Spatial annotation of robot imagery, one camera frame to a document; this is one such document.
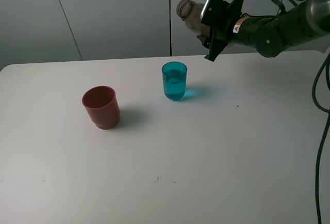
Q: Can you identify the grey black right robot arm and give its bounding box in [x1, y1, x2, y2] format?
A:
[197, 0, 329, 61]

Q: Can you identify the smoky transparent water bottle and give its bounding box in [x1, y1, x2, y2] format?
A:
[176, 0, 210, 37]

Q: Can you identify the teal translucent cup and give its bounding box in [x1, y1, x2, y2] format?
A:
[161, 61, 187, 101]

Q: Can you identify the red plastic cup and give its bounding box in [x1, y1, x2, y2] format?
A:
[82, 86, 120, 130]

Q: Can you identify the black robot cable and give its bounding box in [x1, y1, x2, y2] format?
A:
[260, 0, 330, 224]

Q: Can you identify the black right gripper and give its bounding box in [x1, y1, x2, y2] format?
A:
[196, 0, 253, 61]

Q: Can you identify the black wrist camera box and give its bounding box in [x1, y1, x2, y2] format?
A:
[200, 0, 225, 27]

